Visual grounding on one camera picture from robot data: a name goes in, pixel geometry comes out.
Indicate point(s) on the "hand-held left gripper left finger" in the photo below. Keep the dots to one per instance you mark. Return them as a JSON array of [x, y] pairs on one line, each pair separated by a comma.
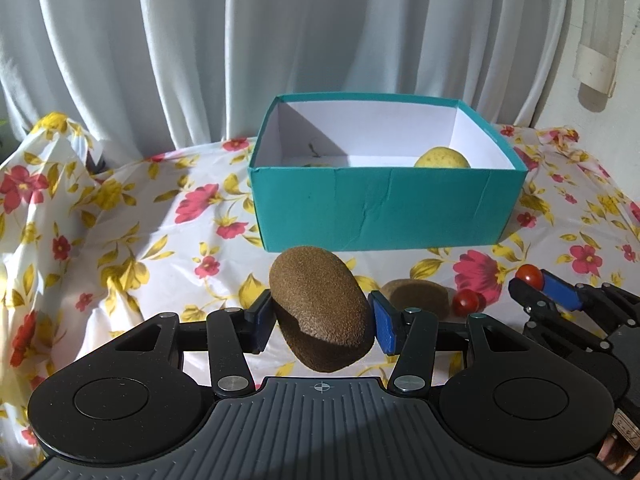
[[262, 324]]

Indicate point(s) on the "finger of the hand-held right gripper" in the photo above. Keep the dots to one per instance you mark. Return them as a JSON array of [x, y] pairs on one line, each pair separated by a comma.
[[562, 290], [532, 300]]

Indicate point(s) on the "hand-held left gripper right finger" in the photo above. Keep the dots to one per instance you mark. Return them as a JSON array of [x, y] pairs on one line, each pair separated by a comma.
[[386, 325]]

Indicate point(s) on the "red cherry tomato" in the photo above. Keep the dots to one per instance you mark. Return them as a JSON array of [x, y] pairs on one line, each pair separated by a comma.
[[467, 302], [529, 275]]

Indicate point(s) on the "large brown kiwi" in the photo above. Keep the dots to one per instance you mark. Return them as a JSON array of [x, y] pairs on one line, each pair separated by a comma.
[[322, 310]]

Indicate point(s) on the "teal cardboard box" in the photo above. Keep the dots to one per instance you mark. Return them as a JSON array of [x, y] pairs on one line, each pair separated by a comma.
[[380, 207]]

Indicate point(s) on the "small brown kiwi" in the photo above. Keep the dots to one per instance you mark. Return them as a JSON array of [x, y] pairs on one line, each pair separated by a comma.
[[417, 299]]

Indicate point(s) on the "floral tablecloth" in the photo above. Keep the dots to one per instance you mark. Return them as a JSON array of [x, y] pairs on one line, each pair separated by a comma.
[[140, 240]]

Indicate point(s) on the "yellow lemon in box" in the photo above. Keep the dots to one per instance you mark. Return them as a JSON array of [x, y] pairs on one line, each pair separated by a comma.
[[442, 158]]

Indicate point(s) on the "white curtain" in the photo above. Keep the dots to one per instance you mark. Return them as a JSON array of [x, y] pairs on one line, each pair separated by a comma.
[[250, 50]]

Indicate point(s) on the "clear and white wall pipe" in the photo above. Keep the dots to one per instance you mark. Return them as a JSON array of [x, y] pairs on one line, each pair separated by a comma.
[[597, 65]]

